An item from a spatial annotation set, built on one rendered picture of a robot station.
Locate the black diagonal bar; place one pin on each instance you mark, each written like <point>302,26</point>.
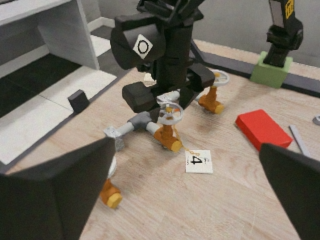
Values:
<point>194,48</point>

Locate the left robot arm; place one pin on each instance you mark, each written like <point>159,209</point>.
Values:
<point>143,38</point>

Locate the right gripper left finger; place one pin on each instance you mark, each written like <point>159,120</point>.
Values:
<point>54,199</point>

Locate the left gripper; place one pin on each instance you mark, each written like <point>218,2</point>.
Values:
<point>171,74</point>

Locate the red rectangular block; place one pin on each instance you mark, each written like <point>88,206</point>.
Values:
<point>259,127</point>

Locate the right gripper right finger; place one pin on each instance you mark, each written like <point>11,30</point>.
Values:
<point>295,181</point>

